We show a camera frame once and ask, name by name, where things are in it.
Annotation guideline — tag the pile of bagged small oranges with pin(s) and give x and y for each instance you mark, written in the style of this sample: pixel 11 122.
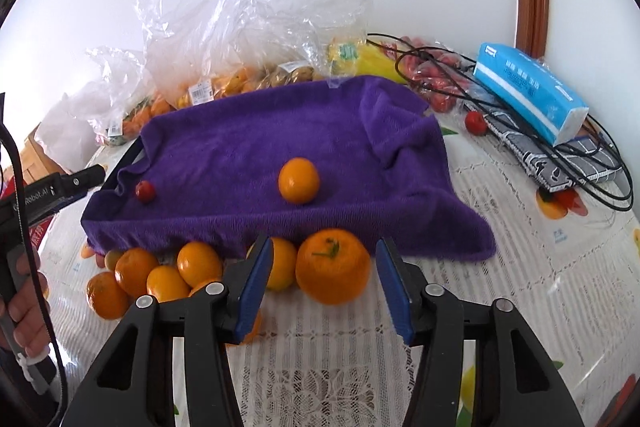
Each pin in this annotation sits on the pile of bagged small oranges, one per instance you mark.
pixel 230 84

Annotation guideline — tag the cardboard box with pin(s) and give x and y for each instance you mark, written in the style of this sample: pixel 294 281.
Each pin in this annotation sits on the cardboard box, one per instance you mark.
pixel 37 157

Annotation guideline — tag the purple towel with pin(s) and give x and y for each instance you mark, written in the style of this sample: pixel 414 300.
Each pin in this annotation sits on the purple towel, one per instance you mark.
pixel 225 147

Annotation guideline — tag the pile of cherry tomatoes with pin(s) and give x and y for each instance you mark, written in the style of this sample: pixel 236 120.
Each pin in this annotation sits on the pile of cherry tomatoes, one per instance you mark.
pixel 440 82

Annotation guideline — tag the red cherry tomato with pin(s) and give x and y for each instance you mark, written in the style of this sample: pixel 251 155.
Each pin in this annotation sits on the red cherry tomato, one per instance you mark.
pixel 475 123
pixel 145 191

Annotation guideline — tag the pile of brown longans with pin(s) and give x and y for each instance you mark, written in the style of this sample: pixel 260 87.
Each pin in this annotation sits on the pile of brown longans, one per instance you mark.
pixel 280 77

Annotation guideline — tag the red snack packet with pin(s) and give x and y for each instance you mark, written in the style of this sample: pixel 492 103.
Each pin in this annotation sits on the red snack packet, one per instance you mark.
pixel 42 232

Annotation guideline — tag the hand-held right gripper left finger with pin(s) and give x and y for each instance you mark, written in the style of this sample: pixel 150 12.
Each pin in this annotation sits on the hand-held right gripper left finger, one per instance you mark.
pixel 255 287

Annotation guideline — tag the person's left hand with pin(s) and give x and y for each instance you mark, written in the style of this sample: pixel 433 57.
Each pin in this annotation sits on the person's left hand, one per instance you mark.
pixel 27 307

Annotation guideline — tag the clear plastic bag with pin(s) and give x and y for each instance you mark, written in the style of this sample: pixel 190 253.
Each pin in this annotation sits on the clear plastic bag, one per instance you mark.
pixel 300 7
pixel 190 32
pixel 115 82

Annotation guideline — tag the yellow produce pack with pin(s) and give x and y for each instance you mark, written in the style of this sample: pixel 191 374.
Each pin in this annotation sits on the yellow produce pack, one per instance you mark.
pixel 372 62

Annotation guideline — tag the small orange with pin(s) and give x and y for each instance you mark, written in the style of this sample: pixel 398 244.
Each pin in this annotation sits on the small orange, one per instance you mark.
pixel 199 263
pixel 298 180
pixel 167 283
pixel 283 264

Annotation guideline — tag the large orange mandarin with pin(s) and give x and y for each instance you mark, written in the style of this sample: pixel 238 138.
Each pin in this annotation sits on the large orange mandarin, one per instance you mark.
pixel 332 267

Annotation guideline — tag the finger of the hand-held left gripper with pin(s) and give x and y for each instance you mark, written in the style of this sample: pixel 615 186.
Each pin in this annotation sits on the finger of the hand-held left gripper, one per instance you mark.
pixel 77 181

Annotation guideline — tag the pile of bagged mandarins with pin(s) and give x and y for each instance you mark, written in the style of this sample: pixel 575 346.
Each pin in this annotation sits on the pile of bagged mandarins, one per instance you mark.
pixel 160 107

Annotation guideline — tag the white plastic bag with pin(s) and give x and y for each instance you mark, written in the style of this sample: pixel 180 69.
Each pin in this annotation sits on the white plastic bag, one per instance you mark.
pixel 60 127

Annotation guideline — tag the blue tissue pack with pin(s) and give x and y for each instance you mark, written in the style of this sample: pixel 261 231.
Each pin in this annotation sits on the blue tissue pack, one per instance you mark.
pixel 525 92

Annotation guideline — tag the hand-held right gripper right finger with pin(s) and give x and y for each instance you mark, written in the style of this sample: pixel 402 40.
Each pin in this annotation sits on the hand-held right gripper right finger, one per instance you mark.
pixel 395 292

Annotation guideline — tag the small brownish round fruit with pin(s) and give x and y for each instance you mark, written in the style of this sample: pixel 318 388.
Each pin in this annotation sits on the small brownish round fruit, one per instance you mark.
pixel 112 258

